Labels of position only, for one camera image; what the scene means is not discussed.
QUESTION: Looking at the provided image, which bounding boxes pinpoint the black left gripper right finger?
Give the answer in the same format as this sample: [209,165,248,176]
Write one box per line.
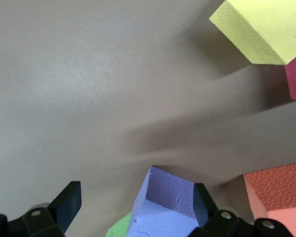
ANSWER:
[187,183,240,237]

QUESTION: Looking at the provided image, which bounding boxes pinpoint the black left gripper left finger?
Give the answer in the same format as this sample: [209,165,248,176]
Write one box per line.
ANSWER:
[23,181,82,237]

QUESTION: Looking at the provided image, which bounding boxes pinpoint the purple foam cube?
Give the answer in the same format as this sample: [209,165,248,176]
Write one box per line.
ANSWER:
[127,165,200,237]

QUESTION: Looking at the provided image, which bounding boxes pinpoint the green foam cube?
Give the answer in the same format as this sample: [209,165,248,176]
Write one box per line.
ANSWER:
[105,211,134,237]

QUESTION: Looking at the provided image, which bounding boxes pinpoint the orange foam cube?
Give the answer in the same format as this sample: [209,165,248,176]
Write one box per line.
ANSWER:
[243,162,296,237]

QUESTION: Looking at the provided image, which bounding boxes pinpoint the yellow foam cube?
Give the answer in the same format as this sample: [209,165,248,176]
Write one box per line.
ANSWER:
[209,0,296,66]

